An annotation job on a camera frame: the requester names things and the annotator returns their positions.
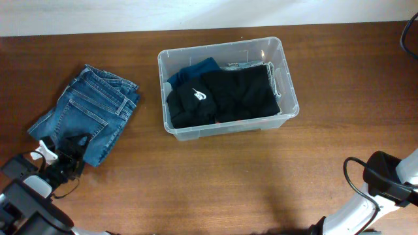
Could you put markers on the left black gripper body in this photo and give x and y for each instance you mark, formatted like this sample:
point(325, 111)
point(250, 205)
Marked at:
point(64, 168)

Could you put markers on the blue denim jeans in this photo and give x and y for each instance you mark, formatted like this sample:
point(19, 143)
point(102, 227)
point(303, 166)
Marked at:
point(96, 102)

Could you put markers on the black Nike garment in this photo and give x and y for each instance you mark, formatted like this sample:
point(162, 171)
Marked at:
point(191, 104)

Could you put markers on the dark blue shirt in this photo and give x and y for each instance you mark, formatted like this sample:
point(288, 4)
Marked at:
point(194, 71)

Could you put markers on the black garment with red trim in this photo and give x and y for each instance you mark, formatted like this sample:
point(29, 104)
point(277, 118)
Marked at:
point(241, 94)

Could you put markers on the light grey jeans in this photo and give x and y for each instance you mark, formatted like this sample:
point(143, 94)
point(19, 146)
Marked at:
point(270, 72)

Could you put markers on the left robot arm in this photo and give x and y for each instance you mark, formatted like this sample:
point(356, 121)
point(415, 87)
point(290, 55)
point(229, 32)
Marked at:
point(27, 201)

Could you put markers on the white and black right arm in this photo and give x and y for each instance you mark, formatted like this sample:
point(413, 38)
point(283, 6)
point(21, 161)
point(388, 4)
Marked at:
point(389, 184)

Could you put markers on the clear plastic storage bin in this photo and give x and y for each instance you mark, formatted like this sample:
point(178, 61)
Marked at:
point(268, 49)

